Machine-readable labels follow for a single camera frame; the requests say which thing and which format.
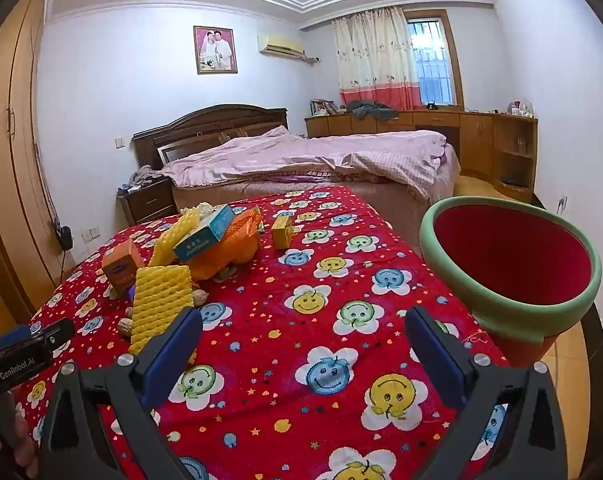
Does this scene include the orange cardboard box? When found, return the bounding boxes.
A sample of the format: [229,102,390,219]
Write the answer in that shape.
[102,239,145,292]

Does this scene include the dark wooden headboard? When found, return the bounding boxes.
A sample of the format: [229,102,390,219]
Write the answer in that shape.
[132,104,288,171]

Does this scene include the small yellow box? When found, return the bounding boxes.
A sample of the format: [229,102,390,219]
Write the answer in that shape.
[270,217,295,251]

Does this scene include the crumpled cream paper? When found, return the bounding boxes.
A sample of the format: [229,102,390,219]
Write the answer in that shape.
[180,201,218,217]

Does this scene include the wooden desk cabinet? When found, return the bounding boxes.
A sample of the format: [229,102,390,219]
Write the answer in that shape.
[305,109,539,205]

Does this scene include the red bin with green rim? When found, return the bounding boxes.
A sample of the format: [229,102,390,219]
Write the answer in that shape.
[419,196,603,372]

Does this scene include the orange plastic bag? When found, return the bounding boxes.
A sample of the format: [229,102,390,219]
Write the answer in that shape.
[190,208,263,282]

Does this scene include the wall air conditioner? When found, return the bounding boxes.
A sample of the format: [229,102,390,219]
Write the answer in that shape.
[256,35,307,59]

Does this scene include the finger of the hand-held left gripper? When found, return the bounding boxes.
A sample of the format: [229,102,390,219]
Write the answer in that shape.
[30,317,77,359]
[0,323,45,346]

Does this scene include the framed wedding photo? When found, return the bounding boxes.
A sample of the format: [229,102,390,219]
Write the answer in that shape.
[192,25,238,75]

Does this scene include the wooden wardrobe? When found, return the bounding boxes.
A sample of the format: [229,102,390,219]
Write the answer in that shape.
[0,0,66,323]

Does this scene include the small items on cabinet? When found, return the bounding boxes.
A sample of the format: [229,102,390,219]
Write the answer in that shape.
[505,99,535,119]

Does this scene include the yellow foam fruit net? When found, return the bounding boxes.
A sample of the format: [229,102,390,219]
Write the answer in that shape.
[148,208,203,267]
[129,264,197,365]

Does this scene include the bed with brown base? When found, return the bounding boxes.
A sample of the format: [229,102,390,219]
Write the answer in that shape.
[160,126,463,223]

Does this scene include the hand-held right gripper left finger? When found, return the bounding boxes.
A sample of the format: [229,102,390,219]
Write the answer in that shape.
[40,306,204,480]

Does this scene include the cream and pink curtain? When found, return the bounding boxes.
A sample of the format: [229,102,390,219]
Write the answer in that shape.
[331,5,423,111]

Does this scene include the blue cardboard box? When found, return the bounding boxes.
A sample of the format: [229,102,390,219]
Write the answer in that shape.
[172,204,237,262]

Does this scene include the window with bars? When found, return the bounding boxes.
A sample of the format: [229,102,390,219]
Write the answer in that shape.
[405,16,455,107]

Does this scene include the person's left hand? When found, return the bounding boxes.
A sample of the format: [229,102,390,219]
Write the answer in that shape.
[8,390,40,479]

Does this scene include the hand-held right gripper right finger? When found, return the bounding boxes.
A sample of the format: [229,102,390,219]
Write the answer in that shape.
[404,305,567,480]

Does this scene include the crumpled cloth on nightstand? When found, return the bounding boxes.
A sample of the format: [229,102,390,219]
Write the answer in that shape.
[126,164,165,191]

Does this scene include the pink quilt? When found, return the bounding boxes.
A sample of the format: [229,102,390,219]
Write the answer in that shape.
[160,126,458,202]

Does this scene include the red flower-print blanket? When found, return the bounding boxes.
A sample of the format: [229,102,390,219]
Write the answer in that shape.
[11,185,513,480]

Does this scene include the dark wooden nightstand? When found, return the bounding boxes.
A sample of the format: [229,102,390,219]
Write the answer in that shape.
[116,175,178,227]

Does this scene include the grey clothes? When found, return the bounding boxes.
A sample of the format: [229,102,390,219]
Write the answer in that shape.
[348,100,401,121]

